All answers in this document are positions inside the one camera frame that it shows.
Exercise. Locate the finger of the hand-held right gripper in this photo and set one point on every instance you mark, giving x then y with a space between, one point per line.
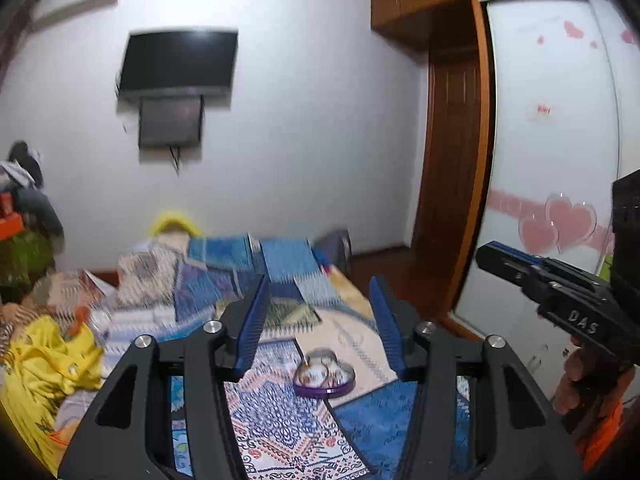
517 251
560 285

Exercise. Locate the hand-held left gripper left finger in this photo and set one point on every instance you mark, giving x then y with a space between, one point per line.
252 322

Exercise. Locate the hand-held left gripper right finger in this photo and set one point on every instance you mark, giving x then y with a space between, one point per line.
387 325

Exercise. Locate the purple heart-shaped jewelry box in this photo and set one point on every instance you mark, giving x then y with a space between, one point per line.
325 385

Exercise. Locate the person's right forearm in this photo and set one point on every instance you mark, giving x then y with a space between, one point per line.
602 440

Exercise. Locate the person's right hand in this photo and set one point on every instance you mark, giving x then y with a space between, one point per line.
585 390

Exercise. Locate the white sliding door with hearts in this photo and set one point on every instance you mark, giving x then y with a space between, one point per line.
550 160

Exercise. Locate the wooden door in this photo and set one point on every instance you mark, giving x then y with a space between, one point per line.
445 180

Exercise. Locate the patchwork printed blanket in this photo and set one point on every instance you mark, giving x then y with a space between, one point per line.
280 430

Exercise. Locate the yellow plastic object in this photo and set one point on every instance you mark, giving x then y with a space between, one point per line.
172 222

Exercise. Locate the orange patterned cloth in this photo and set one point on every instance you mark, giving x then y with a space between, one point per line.
55 292

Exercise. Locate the yellow garment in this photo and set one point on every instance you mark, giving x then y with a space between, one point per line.
45 360

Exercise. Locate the pile of clothes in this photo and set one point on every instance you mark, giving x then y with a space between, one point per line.
30 190

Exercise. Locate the orange box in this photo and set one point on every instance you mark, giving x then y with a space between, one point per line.
10 224

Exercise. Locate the wooden wardrobe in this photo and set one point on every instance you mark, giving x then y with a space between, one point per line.
425 5

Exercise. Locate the small black wall monitor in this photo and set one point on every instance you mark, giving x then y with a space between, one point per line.
170 122

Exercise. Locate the black wall television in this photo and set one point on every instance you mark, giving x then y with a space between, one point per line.
177 62

